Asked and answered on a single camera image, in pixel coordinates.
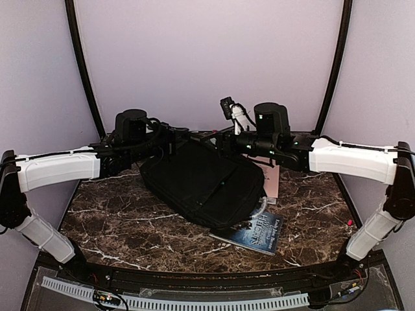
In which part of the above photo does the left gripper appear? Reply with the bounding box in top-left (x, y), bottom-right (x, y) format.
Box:
top-left (127, 121), bottom-right (188, 163)

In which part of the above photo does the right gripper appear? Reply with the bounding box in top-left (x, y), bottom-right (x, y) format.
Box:
top-left (201, 125), bottom-right (278, 159)

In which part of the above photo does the black student bag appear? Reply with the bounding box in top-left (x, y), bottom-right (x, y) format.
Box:
top-left (139, 141), bottom-right (265, 229)

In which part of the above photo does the dark blue book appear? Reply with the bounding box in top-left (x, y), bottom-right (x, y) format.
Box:
top-left (209, 212), bottom-right (283, 256)

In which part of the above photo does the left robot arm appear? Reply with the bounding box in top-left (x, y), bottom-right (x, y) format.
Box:
top-left (1, 118), bottom-right (189, 282)

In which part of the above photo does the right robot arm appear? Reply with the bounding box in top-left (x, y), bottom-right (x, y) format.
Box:
top-left (214, 130), bottom-right (414, 281)

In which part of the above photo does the pink book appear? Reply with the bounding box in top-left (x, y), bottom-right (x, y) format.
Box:
top-left (259, 164), bottom-right (279, 205)

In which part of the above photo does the small circuit board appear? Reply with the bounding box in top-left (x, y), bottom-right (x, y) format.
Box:
top-left (93, 290), bottom-right (121, 305)

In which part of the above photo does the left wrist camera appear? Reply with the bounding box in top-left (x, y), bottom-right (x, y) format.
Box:
top-left (115, 109), bottom-right (147, 144)

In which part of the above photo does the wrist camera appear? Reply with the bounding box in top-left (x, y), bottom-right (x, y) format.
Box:
top-left (115, 109), bottom-right (147, 144)
top-left (254, 102), bottom-right (291, 137)

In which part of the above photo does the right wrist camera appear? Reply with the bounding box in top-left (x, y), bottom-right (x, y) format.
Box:
top-left (254, 102), bottom-right (291, 137)

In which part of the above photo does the left black frame post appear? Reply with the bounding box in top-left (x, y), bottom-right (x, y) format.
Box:
top-left (64, 0), bottom-right (106, 139)

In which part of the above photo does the black frame post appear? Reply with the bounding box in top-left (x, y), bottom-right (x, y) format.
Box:
top-left (313, 0), bottom-right (353, 135)
top-left (64, 0), bottom-right (106, 139)

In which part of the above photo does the black front rail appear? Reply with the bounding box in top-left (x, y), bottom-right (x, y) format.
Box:
top-left (38, 252), bottom-right (386, 292)

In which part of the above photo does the right black frame post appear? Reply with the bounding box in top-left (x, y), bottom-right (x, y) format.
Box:
top-left (313, 0), bottom-right (353, 135)

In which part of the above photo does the white slotted cable duct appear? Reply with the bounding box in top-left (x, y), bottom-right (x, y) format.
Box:
top-left (40, 277), bottom-right (309, 310)

